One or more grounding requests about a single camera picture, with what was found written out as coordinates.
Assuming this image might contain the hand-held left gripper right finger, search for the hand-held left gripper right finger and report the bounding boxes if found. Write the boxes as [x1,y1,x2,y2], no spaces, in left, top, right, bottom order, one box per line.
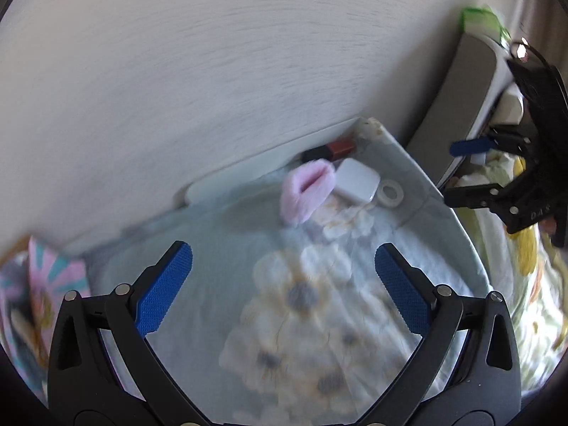
[355,242,522,426]

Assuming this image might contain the pink fluffy sock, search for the pink fluffy sock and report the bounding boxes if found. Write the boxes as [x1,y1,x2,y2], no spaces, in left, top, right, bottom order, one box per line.
[279,160,337,226]

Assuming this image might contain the clear tape roll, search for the clear tape roll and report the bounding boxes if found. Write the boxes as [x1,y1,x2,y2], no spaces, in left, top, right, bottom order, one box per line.
[376,180,405,208]

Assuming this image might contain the white square case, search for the white square case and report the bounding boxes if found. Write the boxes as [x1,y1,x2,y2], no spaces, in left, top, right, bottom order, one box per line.
[333,158,381,205]

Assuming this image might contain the pink teal striped cloth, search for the pink teal striped cloth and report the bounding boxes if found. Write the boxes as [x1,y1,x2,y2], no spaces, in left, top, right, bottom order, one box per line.
[0,235,92,409]

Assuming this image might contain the white box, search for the white box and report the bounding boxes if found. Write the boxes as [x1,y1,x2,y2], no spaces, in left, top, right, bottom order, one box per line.
[496,90,525,126]

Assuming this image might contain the yellow floral blanket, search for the yellow floral blanket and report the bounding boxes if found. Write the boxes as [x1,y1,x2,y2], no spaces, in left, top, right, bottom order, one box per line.
[453,151,568,395]

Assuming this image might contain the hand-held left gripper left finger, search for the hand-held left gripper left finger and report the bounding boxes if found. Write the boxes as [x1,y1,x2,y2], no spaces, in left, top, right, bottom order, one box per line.
[47,240,209,426]

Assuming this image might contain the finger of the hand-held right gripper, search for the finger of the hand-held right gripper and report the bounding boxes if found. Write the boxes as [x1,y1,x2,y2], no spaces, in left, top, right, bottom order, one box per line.
[444,173,555,235]
[450,130,533,158]

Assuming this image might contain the grey bed frame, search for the grey bed frame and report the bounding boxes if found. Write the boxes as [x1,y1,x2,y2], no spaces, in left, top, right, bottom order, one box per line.
[406,31,511,187]

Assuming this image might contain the green plastic bag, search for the green plastic bag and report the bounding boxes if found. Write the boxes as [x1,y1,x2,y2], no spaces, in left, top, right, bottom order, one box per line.
[459,5,511,49]

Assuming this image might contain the brown black small box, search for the brown black small box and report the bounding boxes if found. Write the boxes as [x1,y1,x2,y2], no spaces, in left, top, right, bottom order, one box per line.
[302,139,357,163]

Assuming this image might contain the light blue floral blanket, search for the light blue floral blanket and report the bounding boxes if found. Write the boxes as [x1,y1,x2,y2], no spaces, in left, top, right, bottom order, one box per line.
[58,118,493,413]

